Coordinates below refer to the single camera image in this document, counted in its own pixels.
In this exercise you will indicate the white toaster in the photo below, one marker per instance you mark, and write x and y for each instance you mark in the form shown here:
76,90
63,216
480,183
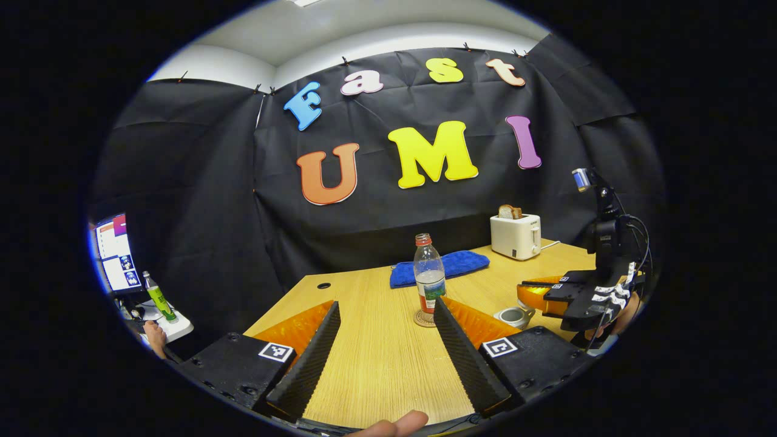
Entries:
516,240

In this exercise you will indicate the clear plastic water bottle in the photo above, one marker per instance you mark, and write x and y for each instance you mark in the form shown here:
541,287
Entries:
429,273

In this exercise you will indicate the computer monitor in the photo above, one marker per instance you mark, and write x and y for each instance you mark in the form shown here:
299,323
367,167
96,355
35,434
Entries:
115,252

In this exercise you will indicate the blue towel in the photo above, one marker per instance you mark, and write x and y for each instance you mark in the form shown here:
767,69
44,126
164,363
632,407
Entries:
461,264

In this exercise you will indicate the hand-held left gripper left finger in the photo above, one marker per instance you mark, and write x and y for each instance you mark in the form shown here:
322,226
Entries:
309,358

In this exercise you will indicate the toast bread slice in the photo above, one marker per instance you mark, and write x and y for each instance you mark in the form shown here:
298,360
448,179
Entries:
510,212

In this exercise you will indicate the green bottle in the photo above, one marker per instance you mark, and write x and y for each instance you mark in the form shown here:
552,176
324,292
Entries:
159,298

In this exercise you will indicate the round wooden coaster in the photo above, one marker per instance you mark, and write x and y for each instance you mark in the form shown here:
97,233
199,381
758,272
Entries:
423,320

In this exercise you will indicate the ceiling light panel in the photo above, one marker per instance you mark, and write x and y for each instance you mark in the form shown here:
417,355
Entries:
305,2

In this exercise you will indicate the white side desk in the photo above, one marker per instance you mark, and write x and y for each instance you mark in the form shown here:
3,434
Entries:
176,328

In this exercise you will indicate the white teacup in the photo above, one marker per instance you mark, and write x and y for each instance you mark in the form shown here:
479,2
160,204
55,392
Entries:
513,317

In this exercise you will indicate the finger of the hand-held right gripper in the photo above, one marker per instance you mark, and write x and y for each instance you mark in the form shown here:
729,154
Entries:
576,280
576,303

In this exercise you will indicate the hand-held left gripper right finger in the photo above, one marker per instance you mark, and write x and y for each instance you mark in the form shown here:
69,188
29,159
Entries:
464,364

